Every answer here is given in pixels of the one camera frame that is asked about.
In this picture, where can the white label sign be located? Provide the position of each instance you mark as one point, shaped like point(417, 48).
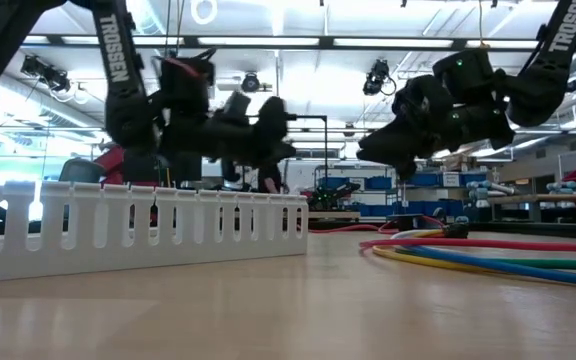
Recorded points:
point(451, 180)

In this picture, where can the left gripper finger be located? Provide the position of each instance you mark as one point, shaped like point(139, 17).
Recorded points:
point(280, 152)
point(273, 120)

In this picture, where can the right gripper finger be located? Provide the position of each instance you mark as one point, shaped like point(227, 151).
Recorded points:
point(380, 145)

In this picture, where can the black overhead camera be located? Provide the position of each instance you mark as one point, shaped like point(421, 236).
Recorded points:
point(378, 75)

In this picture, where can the grey office chair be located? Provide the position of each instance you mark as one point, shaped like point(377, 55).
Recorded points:
point(80, 172)

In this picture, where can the black dome camera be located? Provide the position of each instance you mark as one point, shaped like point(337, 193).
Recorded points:
point(251, 83)

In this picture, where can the red tag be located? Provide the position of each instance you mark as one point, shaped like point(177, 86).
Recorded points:
point(183, 66)

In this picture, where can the black tape roll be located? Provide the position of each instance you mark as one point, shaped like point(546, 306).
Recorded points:
point(398, 222)
point(417, 221)

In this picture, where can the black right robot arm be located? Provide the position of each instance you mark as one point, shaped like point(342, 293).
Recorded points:
point(543, 90)

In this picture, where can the wooden workbench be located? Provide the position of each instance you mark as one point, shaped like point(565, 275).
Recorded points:
point(543, 199)

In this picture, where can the yellow hanging tag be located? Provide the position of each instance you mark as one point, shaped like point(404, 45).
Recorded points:
point(484, 46)

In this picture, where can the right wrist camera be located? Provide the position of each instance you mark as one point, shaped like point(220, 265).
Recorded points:
point(415, 95)

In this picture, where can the black monitor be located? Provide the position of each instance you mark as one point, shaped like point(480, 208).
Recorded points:
point(138, 170)

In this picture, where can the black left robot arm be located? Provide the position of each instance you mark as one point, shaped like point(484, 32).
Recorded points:
point(118, 50)

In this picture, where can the black ceiling camera rig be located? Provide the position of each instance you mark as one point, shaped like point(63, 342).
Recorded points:
point(43, 72)

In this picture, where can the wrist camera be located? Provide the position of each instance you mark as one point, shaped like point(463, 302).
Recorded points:
point(237, 107)
point(415, 95)

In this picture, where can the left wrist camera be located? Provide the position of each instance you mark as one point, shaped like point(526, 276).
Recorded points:
point(237, 107)

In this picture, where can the red machine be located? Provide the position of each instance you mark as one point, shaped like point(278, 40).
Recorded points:
point(113, 167)

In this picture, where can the pale blue tube roll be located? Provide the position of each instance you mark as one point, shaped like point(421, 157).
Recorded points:
point(568, 188)
point(493, 187)

